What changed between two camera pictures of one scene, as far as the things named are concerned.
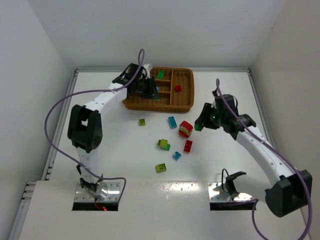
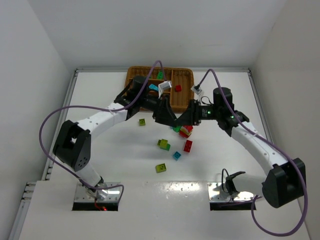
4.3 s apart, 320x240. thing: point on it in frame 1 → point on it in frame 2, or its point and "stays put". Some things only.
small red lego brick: (178, 88) stays put
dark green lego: (160, 75) stays put
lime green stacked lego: (163, 144) stays put
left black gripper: (152, 88) → (161, 109)
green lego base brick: (197, 127) → (177, 128)
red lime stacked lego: (185, 129) stays put
